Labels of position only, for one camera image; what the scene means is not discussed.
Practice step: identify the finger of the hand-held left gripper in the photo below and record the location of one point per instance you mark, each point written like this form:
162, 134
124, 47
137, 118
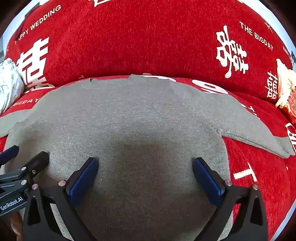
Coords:
38, 162
7, 154

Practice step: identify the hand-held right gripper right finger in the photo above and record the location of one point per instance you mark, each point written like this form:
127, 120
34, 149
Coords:
208, 180

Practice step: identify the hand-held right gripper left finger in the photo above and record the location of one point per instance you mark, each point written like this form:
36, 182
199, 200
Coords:
83, 180

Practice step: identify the grey knit sweater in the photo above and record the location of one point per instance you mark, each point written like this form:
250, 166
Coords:
138, 139

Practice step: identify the person's left hand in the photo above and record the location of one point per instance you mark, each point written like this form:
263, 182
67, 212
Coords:
16, 228

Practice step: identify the white floral pillow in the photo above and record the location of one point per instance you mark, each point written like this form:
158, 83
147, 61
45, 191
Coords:
8, 81

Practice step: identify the cream and red cushion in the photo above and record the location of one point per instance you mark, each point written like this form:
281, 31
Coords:
286, 90

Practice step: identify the red printed sofa cover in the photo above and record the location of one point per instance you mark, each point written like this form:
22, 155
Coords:
148, 41

